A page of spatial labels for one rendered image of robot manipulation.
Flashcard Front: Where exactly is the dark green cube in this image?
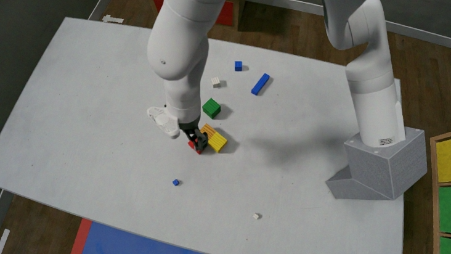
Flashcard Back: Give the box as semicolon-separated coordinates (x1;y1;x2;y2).
202;98;221;119

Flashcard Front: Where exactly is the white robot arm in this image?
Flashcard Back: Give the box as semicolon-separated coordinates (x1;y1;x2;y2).
147;0;405;147

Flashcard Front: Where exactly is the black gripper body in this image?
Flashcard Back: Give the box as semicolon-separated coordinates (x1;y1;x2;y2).
179;113;201;134

